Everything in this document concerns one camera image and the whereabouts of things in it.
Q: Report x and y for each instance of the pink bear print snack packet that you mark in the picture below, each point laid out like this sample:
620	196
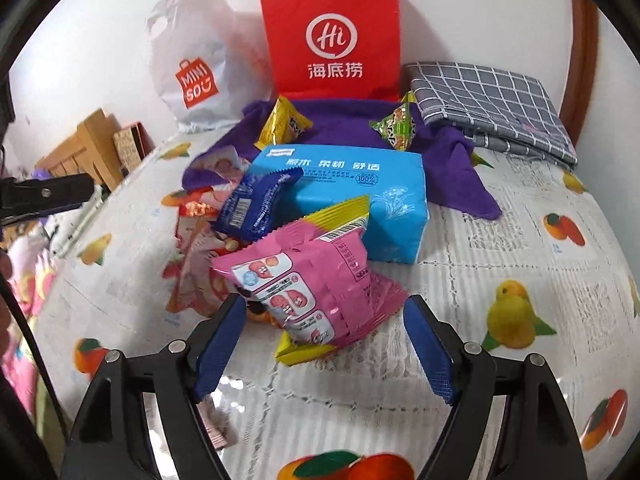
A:
200	280

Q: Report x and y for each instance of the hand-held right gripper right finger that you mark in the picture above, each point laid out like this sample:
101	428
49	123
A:
429	355

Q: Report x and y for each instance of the dark blue snack packet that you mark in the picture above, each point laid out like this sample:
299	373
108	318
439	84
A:
250	205

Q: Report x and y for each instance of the white plastic bag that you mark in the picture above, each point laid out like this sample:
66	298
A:
200	35

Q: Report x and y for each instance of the pink printed blanket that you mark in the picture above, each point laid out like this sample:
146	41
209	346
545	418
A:
30	280

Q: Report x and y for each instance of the grey checked folded cloth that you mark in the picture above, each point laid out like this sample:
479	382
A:
480	95

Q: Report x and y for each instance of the red strawberry snack packet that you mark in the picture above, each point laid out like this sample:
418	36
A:
197	210

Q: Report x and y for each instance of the brown patterned box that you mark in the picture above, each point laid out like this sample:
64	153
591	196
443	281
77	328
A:
131	147

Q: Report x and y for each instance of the blue tissue pack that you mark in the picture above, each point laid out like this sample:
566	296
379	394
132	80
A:
380	195

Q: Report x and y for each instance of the small pink snack packet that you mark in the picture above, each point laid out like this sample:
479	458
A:
215	425

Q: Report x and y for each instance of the wooden door frame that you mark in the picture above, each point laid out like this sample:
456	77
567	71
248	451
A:
582	60

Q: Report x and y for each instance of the white pale pink snack packet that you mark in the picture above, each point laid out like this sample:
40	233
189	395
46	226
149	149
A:
220	166

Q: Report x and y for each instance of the pink yellow-edged snack packet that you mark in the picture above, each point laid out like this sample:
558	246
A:
320	270

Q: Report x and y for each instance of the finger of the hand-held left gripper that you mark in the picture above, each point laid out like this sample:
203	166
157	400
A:
47	194

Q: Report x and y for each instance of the red paper bag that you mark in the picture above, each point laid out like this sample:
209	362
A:
325	10

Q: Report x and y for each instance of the green snack packet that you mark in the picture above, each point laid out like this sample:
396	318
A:
397	127

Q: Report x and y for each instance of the wooden furniture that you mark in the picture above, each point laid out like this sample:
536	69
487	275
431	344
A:
95	140

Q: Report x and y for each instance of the purple cloth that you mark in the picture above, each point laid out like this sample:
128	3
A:
340	125

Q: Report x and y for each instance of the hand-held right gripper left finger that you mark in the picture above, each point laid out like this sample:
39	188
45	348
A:
220	352

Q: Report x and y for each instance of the yellow snack packet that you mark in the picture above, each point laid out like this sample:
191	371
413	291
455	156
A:
280	122

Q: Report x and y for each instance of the fruit printed bed sheet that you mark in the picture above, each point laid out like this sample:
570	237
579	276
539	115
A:
500	240

